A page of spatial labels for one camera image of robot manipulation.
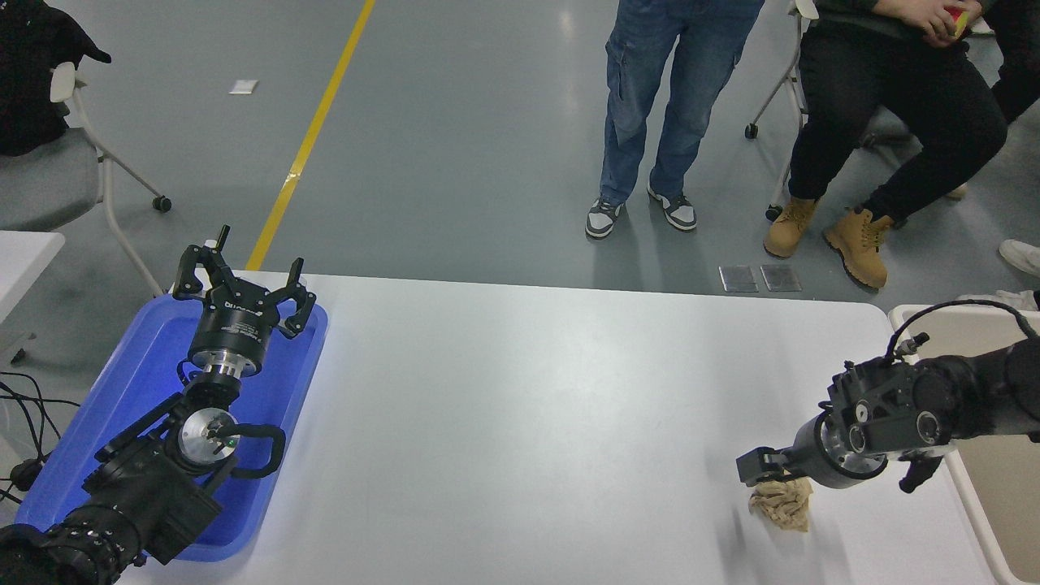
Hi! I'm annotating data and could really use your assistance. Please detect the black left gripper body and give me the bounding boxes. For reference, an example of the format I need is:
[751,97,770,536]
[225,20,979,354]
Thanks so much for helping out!
[188,292,282,366]

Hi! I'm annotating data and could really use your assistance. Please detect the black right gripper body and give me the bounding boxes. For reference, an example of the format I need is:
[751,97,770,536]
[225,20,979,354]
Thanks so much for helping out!
[790,413,886,491]

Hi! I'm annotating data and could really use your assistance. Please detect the tan paper ball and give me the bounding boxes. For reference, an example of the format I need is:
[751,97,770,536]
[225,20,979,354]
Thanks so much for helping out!
[748,476,814,533]

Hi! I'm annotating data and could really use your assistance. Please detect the person's hand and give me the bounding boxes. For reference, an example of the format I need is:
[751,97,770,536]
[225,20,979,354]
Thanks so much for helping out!
[873,0,966,48]

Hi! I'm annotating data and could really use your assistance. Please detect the large pale bin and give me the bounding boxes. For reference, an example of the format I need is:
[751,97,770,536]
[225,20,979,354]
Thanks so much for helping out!
[888,305,1040,585]

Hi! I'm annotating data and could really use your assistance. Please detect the blue plastic tray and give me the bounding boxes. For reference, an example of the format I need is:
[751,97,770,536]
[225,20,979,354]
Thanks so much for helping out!
[16,294,329,563]

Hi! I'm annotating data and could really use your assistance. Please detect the small white side table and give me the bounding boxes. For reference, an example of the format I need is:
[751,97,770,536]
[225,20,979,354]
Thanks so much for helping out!
[0,232,66,363]

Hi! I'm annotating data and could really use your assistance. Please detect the person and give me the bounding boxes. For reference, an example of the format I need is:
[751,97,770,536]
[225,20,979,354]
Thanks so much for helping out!
[764,0,1010,292]
[585,0,766,241]
[947,0,1040,202]
[959,240,1040,312]

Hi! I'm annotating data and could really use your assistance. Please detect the black garment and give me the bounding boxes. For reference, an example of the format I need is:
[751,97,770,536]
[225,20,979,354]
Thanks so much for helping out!
[0,0,113,158]

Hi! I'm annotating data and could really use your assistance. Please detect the white rolling chair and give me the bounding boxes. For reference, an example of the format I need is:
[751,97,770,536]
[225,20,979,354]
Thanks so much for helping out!
[744,0,820,222]

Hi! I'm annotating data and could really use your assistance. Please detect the grey chair with white frame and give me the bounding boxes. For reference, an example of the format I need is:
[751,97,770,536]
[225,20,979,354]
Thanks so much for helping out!
[0,61,173,298]

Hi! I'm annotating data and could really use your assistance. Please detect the black floor cables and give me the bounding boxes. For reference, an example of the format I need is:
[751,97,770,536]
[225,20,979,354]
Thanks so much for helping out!
[0,372,82,506]

